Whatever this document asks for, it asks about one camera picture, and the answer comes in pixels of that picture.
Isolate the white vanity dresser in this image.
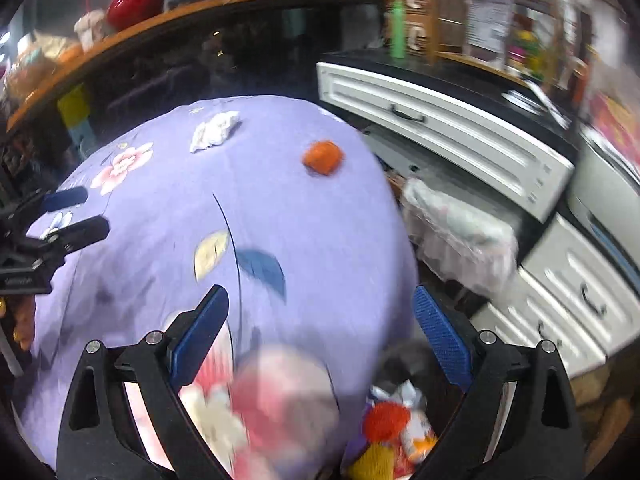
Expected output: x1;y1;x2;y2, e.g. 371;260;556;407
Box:
316;50;581;223

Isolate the white tissue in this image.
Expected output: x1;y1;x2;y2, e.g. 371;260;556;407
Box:
189;110;242;154

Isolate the white printer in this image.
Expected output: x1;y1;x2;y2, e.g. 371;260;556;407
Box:
565;125;640;281

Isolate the purple floral tablecloth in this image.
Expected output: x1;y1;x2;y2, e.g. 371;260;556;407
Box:
15;95;421;480

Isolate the purple plastic wrapper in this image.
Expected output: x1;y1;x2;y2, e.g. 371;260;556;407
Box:
345;385;383;461

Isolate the yellow knitted net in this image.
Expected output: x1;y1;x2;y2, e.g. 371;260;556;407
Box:
347;442;396;479

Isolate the green bottle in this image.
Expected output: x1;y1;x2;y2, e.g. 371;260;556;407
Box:
390;0;407;59

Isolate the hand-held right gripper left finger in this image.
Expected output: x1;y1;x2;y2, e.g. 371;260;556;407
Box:
56;284;236;480

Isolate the white drawer cabinet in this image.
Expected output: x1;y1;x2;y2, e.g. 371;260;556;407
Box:
470;210;640;381

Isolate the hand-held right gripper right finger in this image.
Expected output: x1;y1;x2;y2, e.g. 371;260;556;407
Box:
407;284;586;480

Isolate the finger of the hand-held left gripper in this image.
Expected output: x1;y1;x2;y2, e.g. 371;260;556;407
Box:
0;186;90;222
10;216;111;267

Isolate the paper sign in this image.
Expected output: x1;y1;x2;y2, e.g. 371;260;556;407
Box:
465;0;516;53

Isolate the yellow green toy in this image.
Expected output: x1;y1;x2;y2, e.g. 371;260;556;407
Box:
507;27;546;78

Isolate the yellow stool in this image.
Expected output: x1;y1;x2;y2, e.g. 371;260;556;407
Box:
57;85;93;128

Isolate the wooden shelf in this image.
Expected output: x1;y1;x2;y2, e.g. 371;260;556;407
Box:
432;0;586;86

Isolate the white plastic bag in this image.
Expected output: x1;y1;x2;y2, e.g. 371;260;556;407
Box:
342;177;521;480

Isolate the small orange knitted piece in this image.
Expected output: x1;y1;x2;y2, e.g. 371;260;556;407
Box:
301;140;346;177

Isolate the person's left hand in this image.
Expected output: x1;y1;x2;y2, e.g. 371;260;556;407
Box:
12;297;37;353

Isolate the wooden counter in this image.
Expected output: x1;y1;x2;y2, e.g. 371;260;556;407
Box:
7;0;386;131

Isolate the bagged bread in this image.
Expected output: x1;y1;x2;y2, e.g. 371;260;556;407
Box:
5;40;83;103

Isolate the orange knitted net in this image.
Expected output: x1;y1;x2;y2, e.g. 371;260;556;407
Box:
362;401;410;443

